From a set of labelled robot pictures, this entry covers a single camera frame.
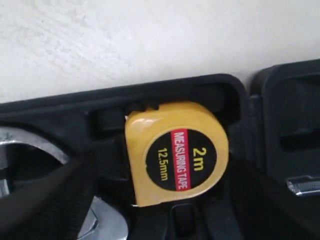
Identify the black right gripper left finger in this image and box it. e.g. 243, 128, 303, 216
0, 158, 97, 240

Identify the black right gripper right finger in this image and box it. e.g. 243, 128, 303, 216
227, 158, 320, 240

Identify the yellow measuring tape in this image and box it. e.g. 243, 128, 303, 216
124, 101, 229, 207

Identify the steel claw hammer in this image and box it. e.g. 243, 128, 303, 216
77, 196, 129, 240

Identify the silver adjustable wrench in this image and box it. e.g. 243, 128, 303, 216
0, 126, 70, 197

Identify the clear handle tester screwdriver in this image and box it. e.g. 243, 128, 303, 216
285, 175, 320, 197

